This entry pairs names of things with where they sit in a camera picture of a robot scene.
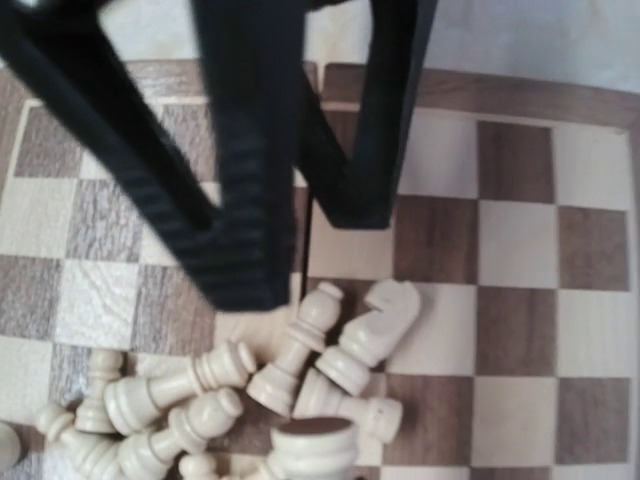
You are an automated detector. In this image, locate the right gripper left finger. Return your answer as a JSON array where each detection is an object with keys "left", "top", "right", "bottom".
[{"left": 0, "top": 0, "right": 306, "bottom": 312}]

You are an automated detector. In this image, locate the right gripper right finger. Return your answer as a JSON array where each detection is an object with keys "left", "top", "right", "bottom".
[{"left": 299, "top": 1, "right": 435, "bottom": 230}]

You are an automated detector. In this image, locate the white chess knight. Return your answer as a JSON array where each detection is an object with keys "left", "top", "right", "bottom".
[{"left": 315, "top": 279, "right": 422, "bottom": 396}]

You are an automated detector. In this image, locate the wooden chess board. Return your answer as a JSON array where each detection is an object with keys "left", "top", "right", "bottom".
[{"left": 1, "top": 70, "right": 639, "bottom": 479}]

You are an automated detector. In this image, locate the white chess bishop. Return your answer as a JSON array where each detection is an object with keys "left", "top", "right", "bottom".
[{"left": 246, "top": 282, "right": 344, "bottom": 418}]

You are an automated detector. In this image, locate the white chess pieces pile right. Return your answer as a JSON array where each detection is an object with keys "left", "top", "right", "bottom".
[{"left": 0, "top": 339, "right": 404, "bottom": 480}]

